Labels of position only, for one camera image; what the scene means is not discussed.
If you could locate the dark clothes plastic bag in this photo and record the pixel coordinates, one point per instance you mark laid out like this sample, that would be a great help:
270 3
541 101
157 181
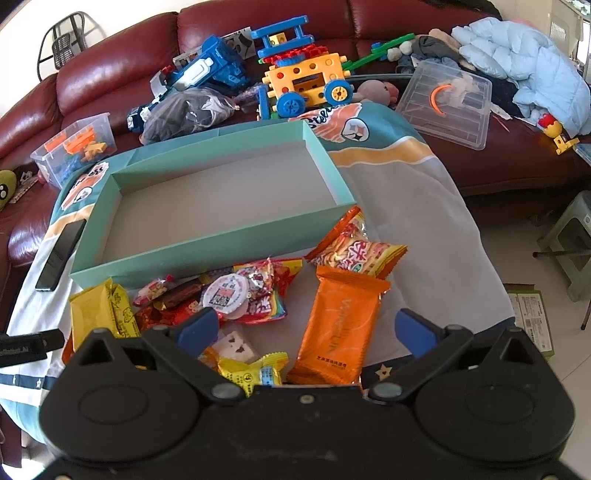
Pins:
186 112

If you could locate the clear bin of toys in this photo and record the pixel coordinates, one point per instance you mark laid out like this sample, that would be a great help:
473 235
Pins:
79 145

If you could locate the light blue down jacket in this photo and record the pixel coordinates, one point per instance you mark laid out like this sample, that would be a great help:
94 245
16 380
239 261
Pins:
546 79

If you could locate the dark red leather sofa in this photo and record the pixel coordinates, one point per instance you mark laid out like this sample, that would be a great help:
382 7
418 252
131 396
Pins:
516 175

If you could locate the yellow red toy figure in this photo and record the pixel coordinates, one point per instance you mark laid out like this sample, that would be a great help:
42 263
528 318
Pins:
553 129

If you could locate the yellow snack packet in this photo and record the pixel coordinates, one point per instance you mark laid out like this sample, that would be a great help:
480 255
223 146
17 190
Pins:
106 306

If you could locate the grey plastic stool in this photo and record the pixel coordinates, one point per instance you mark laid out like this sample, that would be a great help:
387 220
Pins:
568 243

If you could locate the teal cardboard box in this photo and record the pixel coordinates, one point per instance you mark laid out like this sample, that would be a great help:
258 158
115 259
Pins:
261 192

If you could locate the rainbow red candy bag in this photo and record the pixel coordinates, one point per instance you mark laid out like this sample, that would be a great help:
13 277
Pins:
268 282

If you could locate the clear packet nougat bar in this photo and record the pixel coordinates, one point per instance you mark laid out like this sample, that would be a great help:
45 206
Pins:
233 346

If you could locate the dark red gold packet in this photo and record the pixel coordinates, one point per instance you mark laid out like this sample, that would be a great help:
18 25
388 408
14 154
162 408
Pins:
178 294

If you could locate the orange wafer snack packet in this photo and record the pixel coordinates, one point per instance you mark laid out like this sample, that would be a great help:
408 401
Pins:
341 323

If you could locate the pink plush toy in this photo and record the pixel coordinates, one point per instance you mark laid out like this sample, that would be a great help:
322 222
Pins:
384 93

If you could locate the red bb snack packet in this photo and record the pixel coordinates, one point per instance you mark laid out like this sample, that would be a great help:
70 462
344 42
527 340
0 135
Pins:
150 316

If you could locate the blue white toy robot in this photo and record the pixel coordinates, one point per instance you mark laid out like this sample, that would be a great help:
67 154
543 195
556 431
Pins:
216 65

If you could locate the yellow blue toy vehicle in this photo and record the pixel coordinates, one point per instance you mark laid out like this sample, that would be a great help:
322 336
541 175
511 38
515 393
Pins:
300 73

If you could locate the clear plastic lid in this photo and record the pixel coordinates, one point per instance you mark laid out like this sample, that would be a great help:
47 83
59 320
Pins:
448 103

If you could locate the green plush toy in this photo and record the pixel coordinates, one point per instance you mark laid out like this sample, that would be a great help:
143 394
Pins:
8 184

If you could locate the small yellow candy packet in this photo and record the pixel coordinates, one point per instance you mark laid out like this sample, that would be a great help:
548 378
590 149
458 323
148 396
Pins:
265 371

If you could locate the round jelly cup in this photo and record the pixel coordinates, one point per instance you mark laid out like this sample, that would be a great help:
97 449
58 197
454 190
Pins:
228 296

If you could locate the pink white candy packet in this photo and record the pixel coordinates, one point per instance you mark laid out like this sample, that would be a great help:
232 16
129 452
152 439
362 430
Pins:
153 290

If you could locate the green cardboard box on floor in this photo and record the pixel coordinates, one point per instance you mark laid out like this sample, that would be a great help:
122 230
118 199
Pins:
530 315

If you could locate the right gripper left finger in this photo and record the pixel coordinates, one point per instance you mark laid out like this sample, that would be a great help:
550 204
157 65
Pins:
177 349

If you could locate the orange red chips bag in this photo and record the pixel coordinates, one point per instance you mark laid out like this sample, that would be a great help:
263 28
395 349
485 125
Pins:
348 247

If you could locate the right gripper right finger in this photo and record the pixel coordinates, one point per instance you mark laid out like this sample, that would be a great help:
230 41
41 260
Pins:
435 351

